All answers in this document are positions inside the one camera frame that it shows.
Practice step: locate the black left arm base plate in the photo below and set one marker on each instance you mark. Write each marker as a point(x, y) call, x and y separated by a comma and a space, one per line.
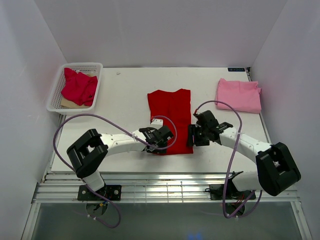
point(111, 192)

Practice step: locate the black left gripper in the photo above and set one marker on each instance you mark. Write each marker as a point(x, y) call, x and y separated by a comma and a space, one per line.
point(158, 151)

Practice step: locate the folded pink t shirt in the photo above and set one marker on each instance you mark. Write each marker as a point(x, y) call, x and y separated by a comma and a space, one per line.
point(243, 96)

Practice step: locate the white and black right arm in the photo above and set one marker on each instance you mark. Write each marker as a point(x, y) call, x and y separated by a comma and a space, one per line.
point(275, 171)

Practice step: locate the white plastic basket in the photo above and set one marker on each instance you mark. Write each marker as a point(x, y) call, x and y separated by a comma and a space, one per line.
point(55, 96)

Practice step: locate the red t shirt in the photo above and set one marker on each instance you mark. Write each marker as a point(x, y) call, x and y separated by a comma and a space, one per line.
point(177, 107)

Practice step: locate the blue label on table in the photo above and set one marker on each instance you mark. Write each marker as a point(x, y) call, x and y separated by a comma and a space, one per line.
point(236, 69)

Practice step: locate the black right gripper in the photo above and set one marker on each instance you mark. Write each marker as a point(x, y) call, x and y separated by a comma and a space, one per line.
point(192, 129)

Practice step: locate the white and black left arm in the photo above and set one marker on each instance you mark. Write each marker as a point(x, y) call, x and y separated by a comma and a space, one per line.
point(87, 152)

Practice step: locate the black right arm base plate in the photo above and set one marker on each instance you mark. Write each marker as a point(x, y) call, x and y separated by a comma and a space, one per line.
point(216, 192)

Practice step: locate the crimson shirt in basket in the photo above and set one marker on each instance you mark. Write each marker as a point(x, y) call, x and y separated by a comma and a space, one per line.
point(79, 88)

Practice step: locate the beige cloth in basket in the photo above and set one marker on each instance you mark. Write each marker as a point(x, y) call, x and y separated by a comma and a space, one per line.
point(71, 105)

